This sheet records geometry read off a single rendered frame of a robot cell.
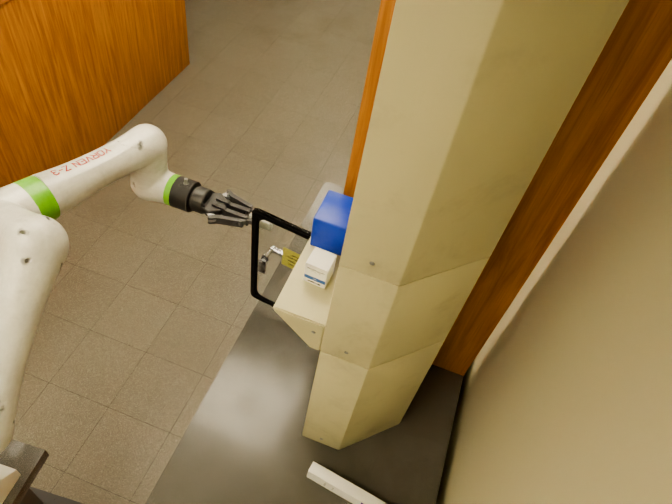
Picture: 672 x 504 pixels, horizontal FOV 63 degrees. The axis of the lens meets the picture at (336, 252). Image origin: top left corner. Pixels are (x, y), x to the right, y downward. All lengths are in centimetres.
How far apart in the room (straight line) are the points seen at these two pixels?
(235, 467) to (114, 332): 150
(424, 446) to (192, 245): 197
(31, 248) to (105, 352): 171
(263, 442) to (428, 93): 115
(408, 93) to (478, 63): 9
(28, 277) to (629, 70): 117
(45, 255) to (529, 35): 96
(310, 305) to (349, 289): 17
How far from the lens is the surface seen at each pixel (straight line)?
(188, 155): 377
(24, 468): 169
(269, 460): 160
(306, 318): 112
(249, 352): 173
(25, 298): 126
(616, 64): 109
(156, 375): 279
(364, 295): 100
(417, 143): 74
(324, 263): 113
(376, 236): 87
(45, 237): 123
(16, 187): 141
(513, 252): 136
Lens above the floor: 245
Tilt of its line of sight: 49 degrees down
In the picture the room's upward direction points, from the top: 12 degrees clockwise
